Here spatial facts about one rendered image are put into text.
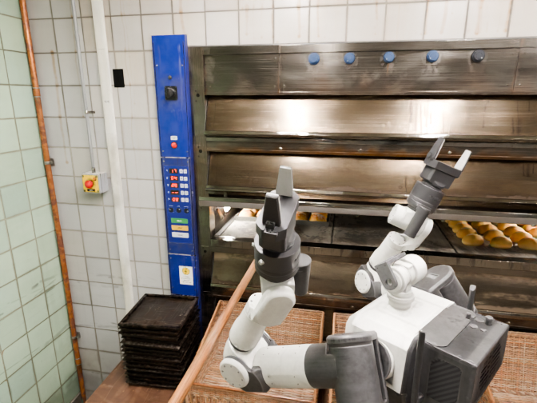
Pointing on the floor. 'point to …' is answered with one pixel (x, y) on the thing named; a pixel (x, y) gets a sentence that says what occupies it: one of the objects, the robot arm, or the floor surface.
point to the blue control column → (178, 120)
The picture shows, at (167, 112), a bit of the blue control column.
